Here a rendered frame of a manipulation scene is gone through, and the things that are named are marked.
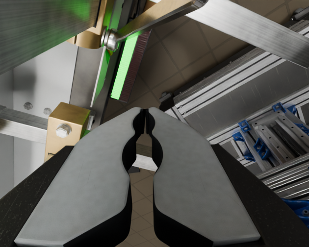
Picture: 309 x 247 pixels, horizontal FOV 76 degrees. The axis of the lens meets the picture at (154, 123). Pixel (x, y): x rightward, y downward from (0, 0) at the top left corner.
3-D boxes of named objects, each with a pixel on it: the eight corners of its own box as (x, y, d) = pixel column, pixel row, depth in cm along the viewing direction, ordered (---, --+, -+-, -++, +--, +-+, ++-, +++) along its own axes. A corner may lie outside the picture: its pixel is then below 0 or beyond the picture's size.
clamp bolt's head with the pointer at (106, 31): (122, 50, 38) (121, 29, 23) (118, 63, 38) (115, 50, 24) (112, 46, 37) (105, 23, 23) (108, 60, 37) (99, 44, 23)
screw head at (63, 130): (72, 125, 30) (69, 130, 29) (70, 135, 31) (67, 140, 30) (58, 121, 29) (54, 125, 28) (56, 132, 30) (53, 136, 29)
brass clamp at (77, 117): (94, 110, 34) (86, 127, 30) (81, 164, 41) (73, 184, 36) (57, 99, 33) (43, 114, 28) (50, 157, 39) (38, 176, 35)
